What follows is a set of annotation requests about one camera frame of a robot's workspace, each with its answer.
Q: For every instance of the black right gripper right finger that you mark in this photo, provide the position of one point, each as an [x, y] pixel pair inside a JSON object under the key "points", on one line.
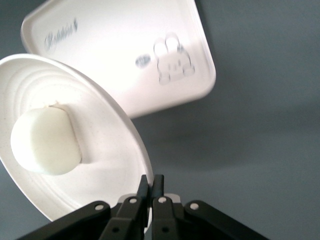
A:
{"points": [[170, 220]]}

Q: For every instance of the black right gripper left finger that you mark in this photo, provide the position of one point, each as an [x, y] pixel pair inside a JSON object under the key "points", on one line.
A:
{"points": [[117, 220]]}

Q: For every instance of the round cream plate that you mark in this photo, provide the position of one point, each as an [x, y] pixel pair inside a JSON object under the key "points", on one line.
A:
{"points": [[107, 140]]}

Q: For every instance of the white steamed bun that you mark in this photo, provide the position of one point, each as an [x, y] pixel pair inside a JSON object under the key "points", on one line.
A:
{"points": [[45, 140]]}

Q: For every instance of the cream rectangular rabbit tray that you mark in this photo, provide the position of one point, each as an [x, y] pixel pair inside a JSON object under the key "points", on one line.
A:
{"points": [[112, 50]]}

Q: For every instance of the dark grey table cloth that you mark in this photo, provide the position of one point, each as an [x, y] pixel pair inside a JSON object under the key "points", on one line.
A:
{"points": [[250, 150]]}

